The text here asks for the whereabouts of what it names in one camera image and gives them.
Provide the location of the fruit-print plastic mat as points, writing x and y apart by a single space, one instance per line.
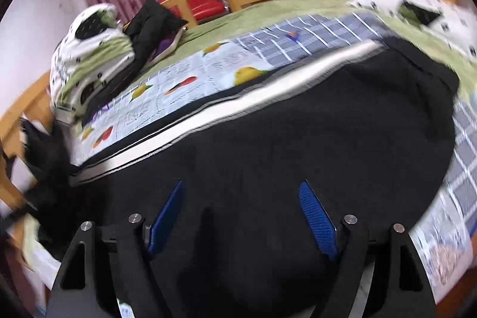
186 79

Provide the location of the white black-dotted pillow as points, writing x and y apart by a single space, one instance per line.
451 23

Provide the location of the folded white green quilt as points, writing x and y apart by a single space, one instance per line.
94 51

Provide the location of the red chair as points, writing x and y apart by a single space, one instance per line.
207 10

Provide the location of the green bed blanket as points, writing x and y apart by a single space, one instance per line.
207 59

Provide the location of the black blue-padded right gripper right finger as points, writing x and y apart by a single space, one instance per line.
399 287

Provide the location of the black jacket on bed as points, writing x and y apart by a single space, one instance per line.
148 28

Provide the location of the purple cushion with beige edge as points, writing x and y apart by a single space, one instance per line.
165 48

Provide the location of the grey white checked sheet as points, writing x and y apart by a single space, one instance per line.
291 39

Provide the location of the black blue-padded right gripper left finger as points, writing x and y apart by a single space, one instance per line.
84 286

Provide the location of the black pants with white stripe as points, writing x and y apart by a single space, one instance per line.
283 168

